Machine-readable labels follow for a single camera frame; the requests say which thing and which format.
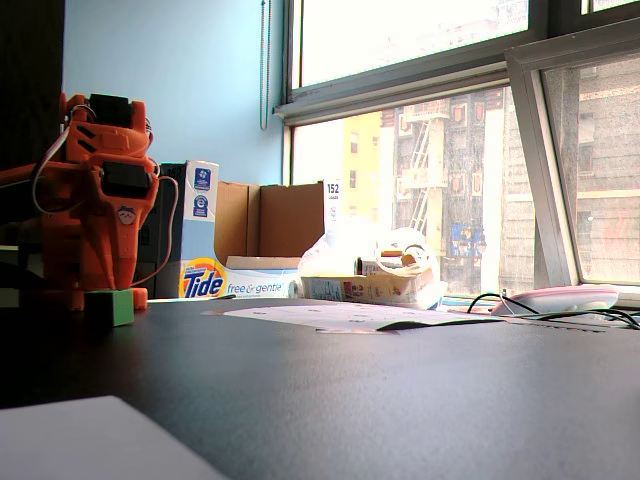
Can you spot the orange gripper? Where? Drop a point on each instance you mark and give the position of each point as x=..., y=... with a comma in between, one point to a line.
x=102, y=235

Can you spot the green cube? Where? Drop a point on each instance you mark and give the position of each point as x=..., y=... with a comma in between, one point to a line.
x=119, y=307

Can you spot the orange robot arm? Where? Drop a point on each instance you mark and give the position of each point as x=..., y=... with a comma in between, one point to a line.
x=100, y=140

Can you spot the white numbered grid paper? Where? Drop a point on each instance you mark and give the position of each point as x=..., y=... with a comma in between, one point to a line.
x=325, y=315

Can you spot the Tide detergent cardboard box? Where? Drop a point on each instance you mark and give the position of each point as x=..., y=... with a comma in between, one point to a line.
x=200, y=240

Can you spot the white blank paper sheet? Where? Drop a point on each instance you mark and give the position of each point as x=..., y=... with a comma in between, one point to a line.
x=75, y=440

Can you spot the clear plastic bag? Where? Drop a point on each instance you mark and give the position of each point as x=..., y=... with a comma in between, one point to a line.
x=345, y=245

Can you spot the printed food tray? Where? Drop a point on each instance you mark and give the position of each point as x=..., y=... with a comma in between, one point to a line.
x=370, y=290

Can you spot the open metal window sash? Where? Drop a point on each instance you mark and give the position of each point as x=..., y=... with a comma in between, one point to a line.
x=530, y=150

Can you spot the pink pencil case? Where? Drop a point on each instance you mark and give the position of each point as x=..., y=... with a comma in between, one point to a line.
x=560, y=297

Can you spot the grey window frame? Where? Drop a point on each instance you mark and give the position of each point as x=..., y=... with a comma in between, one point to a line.
x=400, y=80

